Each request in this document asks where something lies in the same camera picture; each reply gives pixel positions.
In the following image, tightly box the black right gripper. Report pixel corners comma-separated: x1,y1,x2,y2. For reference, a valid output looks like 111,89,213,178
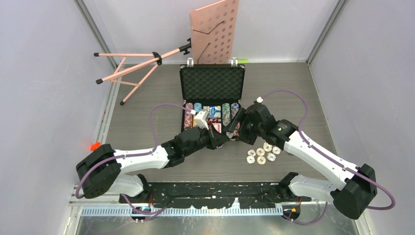
224,107,264,146

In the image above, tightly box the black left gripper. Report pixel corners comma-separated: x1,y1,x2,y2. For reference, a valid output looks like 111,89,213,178
184,123,229,157

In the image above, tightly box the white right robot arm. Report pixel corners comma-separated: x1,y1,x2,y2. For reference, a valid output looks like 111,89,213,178
224,103,377,219

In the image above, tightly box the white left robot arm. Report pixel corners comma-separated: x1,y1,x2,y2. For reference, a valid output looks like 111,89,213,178
75,124,230,203

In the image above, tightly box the blue Texas Hold'em card deck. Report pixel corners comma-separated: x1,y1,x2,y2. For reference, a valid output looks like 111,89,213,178
203,106,222,119

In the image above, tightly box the red backed card deck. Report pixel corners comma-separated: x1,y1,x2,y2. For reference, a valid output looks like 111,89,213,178
212,123,222,133

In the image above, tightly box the green chip stack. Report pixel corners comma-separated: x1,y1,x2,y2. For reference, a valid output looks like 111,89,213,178
222,103,231,126

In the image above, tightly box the blue orange chip stack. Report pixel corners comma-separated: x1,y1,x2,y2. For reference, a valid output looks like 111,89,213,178
231,103,240,120

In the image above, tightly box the dark red chip stack left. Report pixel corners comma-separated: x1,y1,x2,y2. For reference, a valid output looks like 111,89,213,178
184,114,193,129

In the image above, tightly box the light blue chip stack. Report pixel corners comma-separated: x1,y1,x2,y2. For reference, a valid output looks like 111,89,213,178
193,102,203,113

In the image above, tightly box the black aluminium poker case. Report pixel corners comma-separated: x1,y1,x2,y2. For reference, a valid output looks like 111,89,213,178
174,64,245,153

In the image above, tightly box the pile of loose poker chips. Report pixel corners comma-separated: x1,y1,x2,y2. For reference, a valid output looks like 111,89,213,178
246,142,282,165

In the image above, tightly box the purple poker chip stack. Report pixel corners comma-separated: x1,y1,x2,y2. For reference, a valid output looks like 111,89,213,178
185,103,194,112

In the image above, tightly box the pink perforated music stand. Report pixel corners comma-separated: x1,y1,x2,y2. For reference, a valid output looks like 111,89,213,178
94,0,239,105

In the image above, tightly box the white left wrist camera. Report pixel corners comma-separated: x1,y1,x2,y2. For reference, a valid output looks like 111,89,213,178
190,109,209,129

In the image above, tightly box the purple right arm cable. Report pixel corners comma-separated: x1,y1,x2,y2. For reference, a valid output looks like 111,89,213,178
256,90,396,226

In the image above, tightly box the orange clip on rail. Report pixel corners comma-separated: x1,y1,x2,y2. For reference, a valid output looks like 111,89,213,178
90,141,101,151

